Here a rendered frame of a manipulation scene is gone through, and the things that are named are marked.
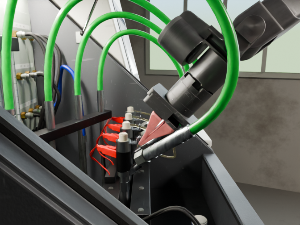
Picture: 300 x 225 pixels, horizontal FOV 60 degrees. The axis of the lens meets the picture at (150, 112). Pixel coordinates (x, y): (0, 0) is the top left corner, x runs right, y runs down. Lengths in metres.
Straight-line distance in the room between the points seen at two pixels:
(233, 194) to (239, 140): 2.05
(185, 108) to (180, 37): 0.11
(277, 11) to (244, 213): 0.37
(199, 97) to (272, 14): 0.16
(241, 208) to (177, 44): 0.35
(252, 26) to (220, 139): 2.31
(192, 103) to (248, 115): 2.20
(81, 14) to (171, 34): 0.46
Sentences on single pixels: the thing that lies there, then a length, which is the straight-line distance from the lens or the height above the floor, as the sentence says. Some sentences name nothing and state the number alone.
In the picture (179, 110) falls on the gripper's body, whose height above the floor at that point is 1.17.
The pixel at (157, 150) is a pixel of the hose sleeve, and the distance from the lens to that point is 0.36.
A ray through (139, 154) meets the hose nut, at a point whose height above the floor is 1.11.
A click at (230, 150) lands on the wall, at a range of 2.71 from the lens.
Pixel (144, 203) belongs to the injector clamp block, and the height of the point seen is 0.98.
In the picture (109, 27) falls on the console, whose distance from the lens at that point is 0.82.
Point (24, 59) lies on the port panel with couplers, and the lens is 0.77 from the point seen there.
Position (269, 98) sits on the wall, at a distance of 2.57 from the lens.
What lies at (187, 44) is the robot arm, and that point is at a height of 1.27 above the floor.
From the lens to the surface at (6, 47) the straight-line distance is 0.50.
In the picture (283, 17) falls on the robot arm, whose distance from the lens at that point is 0.45.
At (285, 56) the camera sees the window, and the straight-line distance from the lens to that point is 2.53.
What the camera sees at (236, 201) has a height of 0.95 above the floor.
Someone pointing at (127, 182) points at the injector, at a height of 1.02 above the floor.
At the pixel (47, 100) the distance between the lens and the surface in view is 0.57.
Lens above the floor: 1.26
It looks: 13 degrees down
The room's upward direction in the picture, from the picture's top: straight up
